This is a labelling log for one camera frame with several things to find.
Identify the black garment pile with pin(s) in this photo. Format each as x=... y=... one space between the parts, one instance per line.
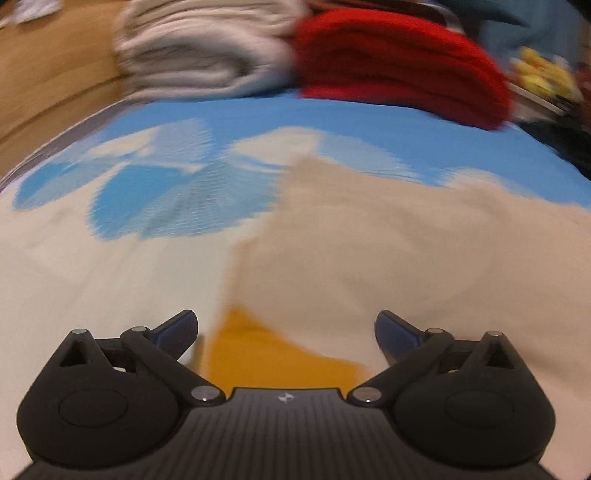
x=568 y=138

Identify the blue patterned bed sheet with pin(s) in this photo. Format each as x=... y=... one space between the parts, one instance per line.
x=140 y=220

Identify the yellow plush toys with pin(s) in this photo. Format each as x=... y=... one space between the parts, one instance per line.
x=546 y=79

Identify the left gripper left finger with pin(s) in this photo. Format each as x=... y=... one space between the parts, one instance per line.
x=139 y=368

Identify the blue curtain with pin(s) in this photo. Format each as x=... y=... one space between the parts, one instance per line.
x=551 y=28

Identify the beige and mustard hooded jacket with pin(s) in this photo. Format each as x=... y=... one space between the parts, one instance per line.
x=469 y=257

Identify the wooden headboard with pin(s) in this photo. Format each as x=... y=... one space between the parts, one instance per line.
x=55 y=72

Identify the teal folded cloth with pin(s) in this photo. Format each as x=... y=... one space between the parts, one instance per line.
x=482 y=10

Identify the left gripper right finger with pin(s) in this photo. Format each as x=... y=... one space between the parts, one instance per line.
x=415 y=355

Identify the white folded quilt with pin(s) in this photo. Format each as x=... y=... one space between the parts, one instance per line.
x=206 y=49

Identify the red folded blanket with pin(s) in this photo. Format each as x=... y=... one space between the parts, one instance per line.
x=378 y=57

